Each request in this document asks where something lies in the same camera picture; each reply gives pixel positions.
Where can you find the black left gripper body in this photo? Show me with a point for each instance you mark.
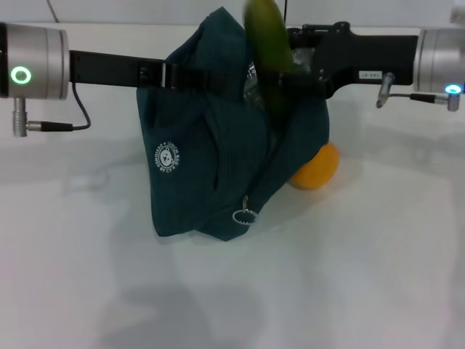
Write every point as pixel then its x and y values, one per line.
pixel 109 69

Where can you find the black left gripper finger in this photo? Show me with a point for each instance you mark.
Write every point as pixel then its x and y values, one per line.
pixel 200 81

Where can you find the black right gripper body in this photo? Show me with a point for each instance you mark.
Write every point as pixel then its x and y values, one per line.
pixel 363 62

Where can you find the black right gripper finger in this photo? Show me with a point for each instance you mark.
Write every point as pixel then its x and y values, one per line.
pixel 305 83
pixel 303 38

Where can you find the green cucumber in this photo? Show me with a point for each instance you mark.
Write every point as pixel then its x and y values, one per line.
pixel 269 40

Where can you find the orange yellow pear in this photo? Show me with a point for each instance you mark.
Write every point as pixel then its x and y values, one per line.
pixel 319 171

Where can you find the dark teal insulated lunch bag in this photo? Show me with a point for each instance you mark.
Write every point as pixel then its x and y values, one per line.
pixel 203 174

